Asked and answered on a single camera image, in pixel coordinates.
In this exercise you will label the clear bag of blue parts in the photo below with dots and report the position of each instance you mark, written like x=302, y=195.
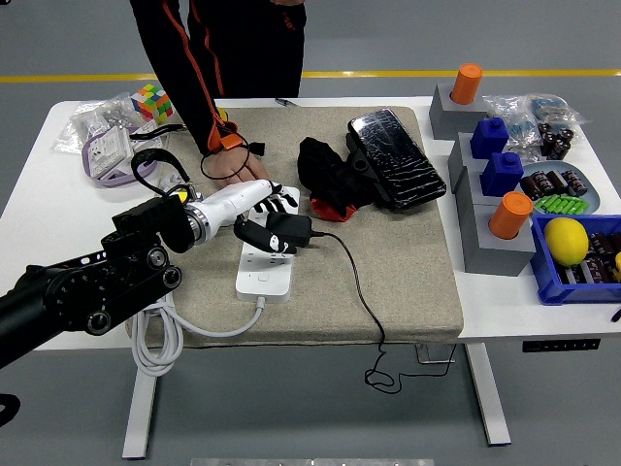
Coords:
x=516, y=128
x=550, y=108

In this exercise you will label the grey-brown fabric mat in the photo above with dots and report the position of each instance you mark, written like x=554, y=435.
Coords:
x=388, y=272

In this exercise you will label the small rubik's cube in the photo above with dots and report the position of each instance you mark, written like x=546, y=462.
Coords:
x=153, y=102

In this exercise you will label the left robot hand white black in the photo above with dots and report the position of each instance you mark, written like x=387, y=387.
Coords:
x=238, y=199

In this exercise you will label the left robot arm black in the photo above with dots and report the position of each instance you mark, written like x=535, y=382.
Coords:
x=73, y=296

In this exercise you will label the blue plastic bin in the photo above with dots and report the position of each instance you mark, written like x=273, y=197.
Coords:
x=558, y=291

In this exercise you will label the purple oval tray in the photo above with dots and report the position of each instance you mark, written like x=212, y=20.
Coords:
x=121, y=181

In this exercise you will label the white wall socket panel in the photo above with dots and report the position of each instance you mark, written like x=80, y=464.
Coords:
x=145, y=153
x=109, y=153

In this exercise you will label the black and red fabric bundle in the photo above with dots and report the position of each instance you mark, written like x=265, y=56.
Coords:
x=325, y=165

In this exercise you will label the person's right forearm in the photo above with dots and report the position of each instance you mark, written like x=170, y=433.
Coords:
x=194, y=107

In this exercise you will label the small yellow object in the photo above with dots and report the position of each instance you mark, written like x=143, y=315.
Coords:
x=618, y=267

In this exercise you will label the grey block with square hole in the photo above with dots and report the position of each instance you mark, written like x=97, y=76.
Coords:
x=461, y=155
x=468, y=194

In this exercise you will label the green battery pile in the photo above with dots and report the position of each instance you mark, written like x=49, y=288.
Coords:
x=563, y=204

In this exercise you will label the small dark pen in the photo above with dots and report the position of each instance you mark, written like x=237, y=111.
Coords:
x=286, y=102

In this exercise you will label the small black object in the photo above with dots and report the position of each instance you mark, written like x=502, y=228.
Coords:
x=616, y=314

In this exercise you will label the black table control panel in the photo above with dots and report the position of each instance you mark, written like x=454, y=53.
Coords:
x=560, y=345

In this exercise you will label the black glossy rectangular case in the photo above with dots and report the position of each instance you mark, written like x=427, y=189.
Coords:
x=395, y=155

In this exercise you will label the person's right hand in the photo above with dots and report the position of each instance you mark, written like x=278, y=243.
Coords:
x=235, y=167

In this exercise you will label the large twisted rubik's cube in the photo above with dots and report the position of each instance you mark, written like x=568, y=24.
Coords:
x=183, y=196

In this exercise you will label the grey block with round hole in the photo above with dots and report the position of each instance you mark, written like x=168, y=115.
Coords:
x=451, y=116
x=495, y=257

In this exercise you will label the person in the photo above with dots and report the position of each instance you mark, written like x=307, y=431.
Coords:
x=262, y=48

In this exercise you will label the pale blue plate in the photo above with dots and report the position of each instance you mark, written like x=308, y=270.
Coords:
x=593, y=194

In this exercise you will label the yellow lemon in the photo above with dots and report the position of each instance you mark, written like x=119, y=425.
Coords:
x=565, y=240

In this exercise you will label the blue block with knob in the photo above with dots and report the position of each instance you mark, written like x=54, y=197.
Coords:
x=487, y=141
x=500, y=177

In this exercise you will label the orange cylinder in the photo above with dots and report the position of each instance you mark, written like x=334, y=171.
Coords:
x=467, y=85
x=509, y=216

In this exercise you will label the metal bracket under table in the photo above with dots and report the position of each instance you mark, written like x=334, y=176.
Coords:
x=436, y=354

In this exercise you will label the dark capacitor pile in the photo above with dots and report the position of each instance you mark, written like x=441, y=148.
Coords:
x=599, y=264

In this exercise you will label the white table leg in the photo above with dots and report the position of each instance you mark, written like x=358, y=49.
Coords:
x=490, y=398
x=140, y=408

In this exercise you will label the clear plastic bags pile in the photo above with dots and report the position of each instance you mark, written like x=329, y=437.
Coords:
x=92, y=119

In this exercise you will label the black capacitor cluster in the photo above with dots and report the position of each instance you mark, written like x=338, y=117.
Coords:
x=555, y=141

